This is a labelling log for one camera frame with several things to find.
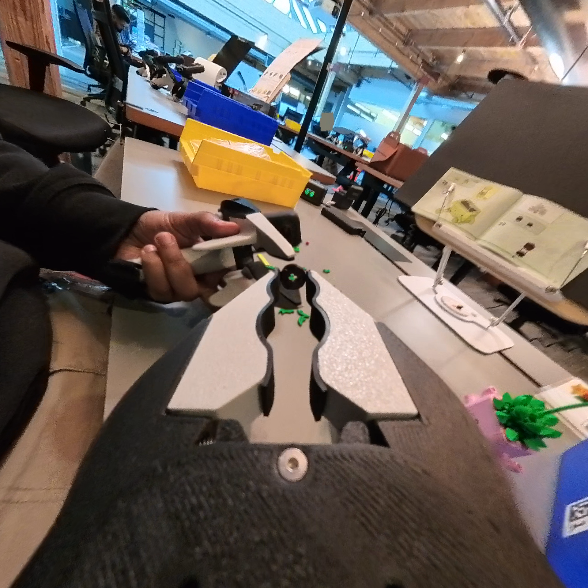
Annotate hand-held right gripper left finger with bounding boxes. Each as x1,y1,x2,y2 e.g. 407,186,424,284
166,270,282,420

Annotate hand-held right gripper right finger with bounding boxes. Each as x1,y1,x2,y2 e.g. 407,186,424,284
305,270,420,423

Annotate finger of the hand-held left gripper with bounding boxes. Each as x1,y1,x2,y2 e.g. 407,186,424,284
250,212,296,259
264,210,302,249

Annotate brown round toy brick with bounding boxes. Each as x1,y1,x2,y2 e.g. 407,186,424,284
280,264,307,291

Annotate person's left forearm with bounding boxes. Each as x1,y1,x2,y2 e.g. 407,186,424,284
0,138,159,295

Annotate person's left hand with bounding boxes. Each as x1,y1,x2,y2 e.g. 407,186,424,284
115,209,240,305

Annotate black charger with green lights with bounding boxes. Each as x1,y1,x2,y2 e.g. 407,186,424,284
301,180,330,205

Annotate flat black bar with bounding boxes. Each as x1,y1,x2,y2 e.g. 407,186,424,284
321,206,367,237

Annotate small black box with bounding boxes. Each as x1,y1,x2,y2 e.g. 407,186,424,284
331,184,364,210

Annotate yellow plastic bin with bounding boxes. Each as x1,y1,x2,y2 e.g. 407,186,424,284
178,118,314,208

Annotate scatter of green leaf pieces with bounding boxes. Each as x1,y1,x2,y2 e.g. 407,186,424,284
264,246,334,328

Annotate white book stand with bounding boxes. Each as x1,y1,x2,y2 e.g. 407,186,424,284
397,181,588,355

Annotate blue plastic bin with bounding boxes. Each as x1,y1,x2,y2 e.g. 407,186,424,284
184,80,221,115
198,89,280,147

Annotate brown leather bag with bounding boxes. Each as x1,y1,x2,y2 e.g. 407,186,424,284
369,131,431,183

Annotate tilted printed sheet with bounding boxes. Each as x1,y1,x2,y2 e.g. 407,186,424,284
250,39,325,104

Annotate black pole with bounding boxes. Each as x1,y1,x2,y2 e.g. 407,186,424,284
293,0,355,153

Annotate pink toy pot with plant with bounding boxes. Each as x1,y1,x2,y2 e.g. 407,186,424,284
464,383,588,474

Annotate long wooden top desk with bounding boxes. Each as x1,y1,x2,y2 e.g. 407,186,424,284
124,64,338,185

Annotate person's khaki trousers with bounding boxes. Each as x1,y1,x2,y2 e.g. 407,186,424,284
0,294,113,588

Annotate white paper roll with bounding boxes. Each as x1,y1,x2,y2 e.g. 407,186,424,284
195,57,228,84

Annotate white printed sheet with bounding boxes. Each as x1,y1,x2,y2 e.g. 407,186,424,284
535,378,588,438

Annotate black device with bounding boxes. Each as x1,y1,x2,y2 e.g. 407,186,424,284
139,50,205,100

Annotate open instruction booklet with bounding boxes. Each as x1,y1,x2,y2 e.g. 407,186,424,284
411,168,588,291

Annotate person's black jacket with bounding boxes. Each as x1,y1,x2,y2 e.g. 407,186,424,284
0,243,51,460

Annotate black office chair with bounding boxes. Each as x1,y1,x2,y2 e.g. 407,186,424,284
0,40,112,167
73,0,130,111

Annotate blue bin with white tag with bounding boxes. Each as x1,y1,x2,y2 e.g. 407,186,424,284
546,439,588,588

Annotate black divider panel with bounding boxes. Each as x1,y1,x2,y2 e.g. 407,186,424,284
394,78,588,324

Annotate wooden pillar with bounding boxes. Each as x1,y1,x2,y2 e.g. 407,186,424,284
0,0,63,98

